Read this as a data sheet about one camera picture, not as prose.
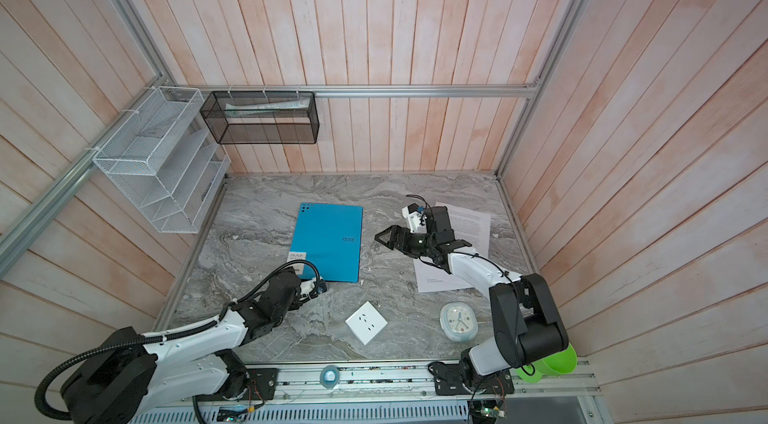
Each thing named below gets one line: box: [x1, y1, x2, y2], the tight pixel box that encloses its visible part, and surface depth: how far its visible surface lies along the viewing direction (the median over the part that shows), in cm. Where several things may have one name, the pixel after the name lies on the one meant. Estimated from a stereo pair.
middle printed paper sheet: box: [413, 258, 474, 293], surface depth 92 cm
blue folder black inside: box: [287, 203, 364, 283], surface depth 105 cm
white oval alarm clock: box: [439, 302, 479, 342], surface depth 83 cm
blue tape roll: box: [319, 365, 340, 390], surface depth 76 cm
